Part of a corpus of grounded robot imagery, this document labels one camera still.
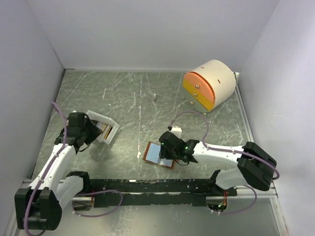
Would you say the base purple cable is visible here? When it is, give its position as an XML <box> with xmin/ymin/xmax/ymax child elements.
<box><xmin>71</xmin><ymin>189</ymin><xmax>124</xmax><ymax>218</ymax></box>
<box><xmin>210</xmin><ymin>185</ymin><xmax>258</xmax><ymax>215</ymax></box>

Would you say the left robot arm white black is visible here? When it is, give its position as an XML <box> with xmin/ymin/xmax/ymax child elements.
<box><xmin>14</xmin><ymin>112</ymin><xmax>101</xmax><ymax>231</ymax></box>

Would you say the stack of cards in tray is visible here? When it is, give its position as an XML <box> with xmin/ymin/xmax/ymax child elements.
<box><xmin>96</xmin><ymin>122</ymin><xmax>113</xmax><ymax>141</ymax></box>

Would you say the white card tray box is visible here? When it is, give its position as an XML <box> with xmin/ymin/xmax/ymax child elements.
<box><xmin>86</xmin><ymin>110</ymin><xmax>120</xmax><ymax>145</ymax></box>

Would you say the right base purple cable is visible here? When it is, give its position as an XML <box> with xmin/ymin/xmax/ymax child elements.
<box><xmin>210</xmin><ymin>185</ymin><xmax>258</xmax><ymax>215</ymax></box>

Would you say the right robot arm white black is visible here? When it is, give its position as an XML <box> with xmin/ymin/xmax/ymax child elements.
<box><xmin>159</xmin><ymin>131</ymin><xmax>279</xmax><ymax>196</ymax></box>

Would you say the brown leather card holder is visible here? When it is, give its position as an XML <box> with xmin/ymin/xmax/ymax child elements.
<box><xmin>143</xmin><ymin>142</ymin><xmax>175</xmax><ymax>169</ymax></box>

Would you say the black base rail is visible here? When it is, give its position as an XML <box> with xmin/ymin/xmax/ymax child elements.
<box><xmin>75</xmin><ymin>179</ymin><xmax>237</xmax><ymax>208</ymax></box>

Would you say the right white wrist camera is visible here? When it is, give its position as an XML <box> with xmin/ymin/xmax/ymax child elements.
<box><xmin>168</xmin><ymin>125</ymin><xmax>182</xmax><ymax>138</ymax></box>

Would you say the cream round drawer cabinet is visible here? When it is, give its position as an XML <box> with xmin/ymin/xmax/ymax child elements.
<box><xmin>183</xmin><ymin>59</ymin><xmax>236</xmax><ymax>114</ymax></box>

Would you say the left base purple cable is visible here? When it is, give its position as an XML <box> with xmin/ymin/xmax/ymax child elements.
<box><xmin>71</xmin><ymin>189</ymin><xmax>124</xmax><ymax>218</ymax></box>

